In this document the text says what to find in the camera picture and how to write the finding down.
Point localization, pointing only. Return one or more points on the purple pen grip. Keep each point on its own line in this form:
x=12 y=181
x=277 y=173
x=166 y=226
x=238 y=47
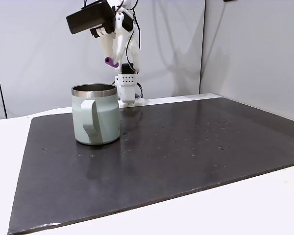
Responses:
x=111 y=62

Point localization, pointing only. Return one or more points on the pale green steel-rimmed mug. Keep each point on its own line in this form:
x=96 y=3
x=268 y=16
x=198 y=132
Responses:
x=105 y=122

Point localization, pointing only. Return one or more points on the black table mat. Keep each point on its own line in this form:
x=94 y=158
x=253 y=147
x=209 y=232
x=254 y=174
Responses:
x=161 y=159

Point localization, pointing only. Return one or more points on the black camera box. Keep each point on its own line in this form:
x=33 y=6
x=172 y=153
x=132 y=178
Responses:
x=88 y=17

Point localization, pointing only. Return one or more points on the small black wall fixture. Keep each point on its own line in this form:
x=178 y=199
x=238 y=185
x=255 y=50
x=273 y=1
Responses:
x=230 y=0

